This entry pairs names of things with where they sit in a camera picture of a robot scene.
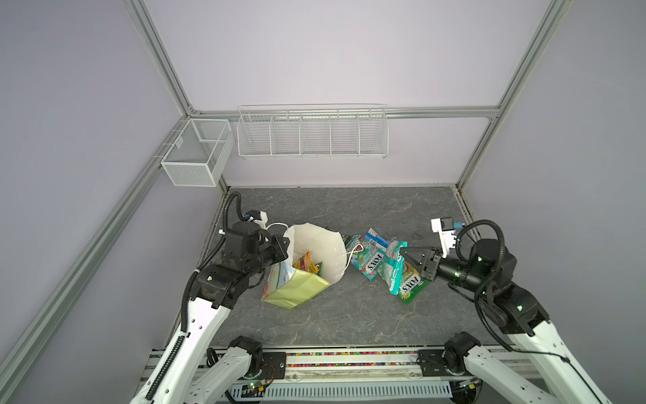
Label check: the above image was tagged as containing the yellow green Fox's bag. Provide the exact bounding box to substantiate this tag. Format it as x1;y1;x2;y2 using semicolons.
398;271;429;305

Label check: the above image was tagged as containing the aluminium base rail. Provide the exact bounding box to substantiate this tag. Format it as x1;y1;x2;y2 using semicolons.
133;344;541;387

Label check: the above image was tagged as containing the white mesh basket, small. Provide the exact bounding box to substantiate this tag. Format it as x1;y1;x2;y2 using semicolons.
161;119;235;188

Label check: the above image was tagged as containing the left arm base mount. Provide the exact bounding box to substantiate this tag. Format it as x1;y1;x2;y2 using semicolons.
242;351;287;380

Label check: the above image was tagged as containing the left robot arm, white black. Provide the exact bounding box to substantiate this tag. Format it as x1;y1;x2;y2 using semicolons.
132;191;289;403

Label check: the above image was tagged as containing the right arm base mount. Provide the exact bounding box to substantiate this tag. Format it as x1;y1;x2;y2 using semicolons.
416;348;473;377

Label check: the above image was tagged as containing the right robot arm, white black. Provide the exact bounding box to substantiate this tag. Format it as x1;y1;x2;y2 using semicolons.
397;218;610;403

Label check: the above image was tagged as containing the orange Fox's candy bag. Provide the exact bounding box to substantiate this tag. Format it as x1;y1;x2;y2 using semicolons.
292;252;322;275

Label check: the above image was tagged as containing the blue snack packet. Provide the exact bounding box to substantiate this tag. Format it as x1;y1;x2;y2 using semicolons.
364;228;397;251

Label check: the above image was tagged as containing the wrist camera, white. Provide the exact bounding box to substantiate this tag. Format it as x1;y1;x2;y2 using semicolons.
431;217;464;259
245;210;268;230

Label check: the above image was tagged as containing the white vented cable duct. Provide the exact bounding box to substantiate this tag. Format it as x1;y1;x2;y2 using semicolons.
229;380;454;403

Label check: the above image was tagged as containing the paper bag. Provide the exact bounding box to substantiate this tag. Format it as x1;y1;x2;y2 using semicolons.
261;223;363;310

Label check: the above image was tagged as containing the teal white candy bag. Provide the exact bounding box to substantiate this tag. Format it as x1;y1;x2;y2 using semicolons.
377;239;408;295

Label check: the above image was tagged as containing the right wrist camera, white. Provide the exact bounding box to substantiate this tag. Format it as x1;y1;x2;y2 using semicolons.
431;217;464;259

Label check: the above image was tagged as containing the white wire basket, long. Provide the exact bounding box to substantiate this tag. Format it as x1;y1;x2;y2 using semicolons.
237;104;390;159

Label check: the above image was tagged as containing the teal Fox's mint bag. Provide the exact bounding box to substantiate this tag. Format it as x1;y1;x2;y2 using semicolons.
346;234;384;280

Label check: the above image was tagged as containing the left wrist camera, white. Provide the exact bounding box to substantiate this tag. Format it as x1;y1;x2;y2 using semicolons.
245;210;268;230

